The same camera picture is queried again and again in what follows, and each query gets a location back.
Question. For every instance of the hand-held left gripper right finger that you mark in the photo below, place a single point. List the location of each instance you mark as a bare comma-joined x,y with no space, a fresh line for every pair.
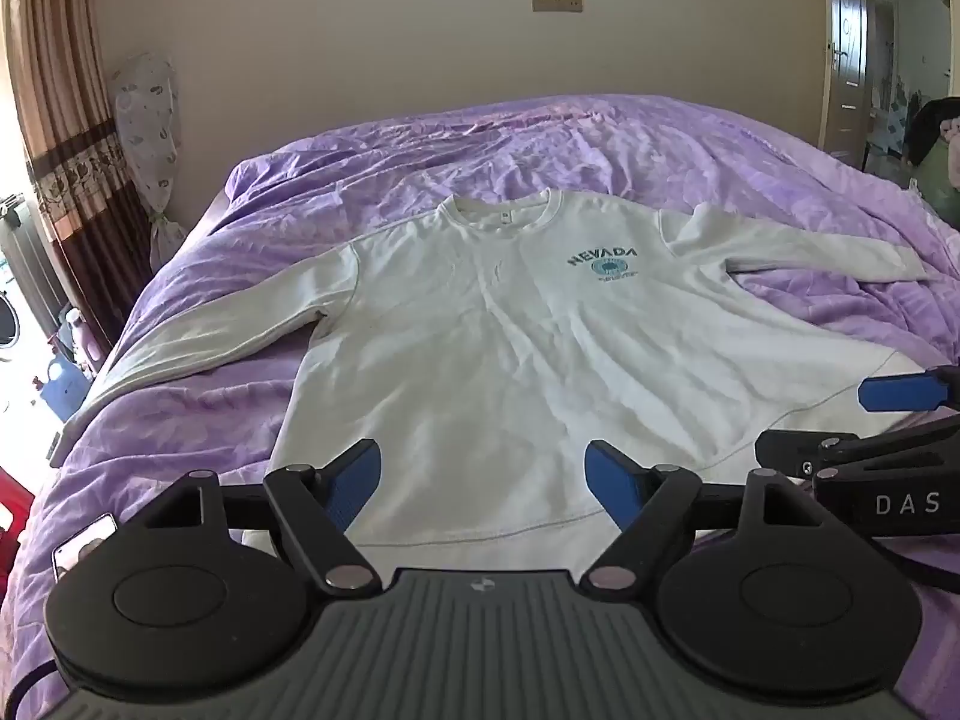
611,481

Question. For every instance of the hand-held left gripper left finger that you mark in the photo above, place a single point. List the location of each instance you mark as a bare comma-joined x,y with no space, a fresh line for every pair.
360,481

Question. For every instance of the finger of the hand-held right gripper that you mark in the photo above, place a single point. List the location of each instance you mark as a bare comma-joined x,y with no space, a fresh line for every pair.
802,450
892,394

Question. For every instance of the white printed sweatshirt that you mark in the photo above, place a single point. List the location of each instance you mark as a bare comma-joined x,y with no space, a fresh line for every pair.
487,360

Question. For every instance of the dark clothing pile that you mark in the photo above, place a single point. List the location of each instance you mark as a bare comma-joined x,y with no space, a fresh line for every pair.
930,157

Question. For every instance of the smartphone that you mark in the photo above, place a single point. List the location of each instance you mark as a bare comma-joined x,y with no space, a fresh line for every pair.
79,544

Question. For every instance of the blue detergent bottle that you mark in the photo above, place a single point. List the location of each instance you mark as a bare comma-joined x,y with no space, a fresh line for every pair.
64,390

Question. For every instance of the pink bottle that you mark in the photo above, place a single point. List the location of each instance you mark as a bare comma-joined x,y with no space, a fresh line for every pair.
84,337

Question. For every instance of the purple blanket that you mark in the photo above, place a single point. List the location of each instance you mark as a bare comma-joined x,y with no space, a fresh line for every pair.
375,165

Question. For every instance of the red plastic stool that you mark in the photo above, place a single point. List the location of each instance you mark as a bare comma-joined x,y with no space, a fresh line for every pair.
13,510

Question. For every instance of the white washing machine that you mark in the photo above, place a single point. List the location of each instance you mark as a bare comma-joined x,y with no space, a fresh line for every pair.
9,326

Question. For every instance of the wooden door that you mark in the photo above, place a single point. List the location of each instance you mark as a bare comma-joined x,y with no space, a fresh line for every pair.
847,7

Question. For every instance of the dark grey cabinet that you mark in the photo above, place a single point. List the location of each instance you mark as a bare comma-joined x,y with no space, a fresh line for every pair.
30,255

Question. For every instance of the floral fabric cover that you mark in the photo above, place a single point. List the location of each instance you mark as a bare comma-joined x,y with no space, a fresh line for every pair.
150,135

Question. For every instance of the brown patterned curtain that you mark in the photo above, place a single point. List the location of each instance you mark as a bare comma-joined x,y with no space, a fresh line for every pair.
67,90

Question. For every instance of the beige wall socket plate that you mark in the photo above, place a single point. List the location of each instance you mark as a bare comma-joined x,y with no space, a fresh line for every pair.
556,3

